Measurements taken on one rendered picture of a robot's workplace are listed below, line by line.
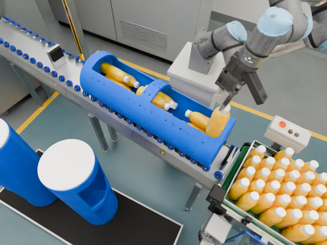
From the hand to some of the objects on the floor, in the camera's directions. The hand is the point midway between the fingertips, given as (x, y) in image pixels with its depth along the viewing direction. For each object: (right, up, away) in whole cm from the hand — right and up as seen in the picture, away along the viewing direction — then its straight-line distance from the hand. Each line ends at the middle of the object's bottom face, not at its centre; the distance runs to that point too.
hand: (225, 106), depth 85 cm
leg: (-81, -34, +150) cm, 174 cm away
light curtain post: (-95, +14, +182) cm, 206 cm away
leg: (-73, -25, +157) cm, 175 cm away
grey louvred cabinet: (-75, +117, +251) cm, 287 cm away
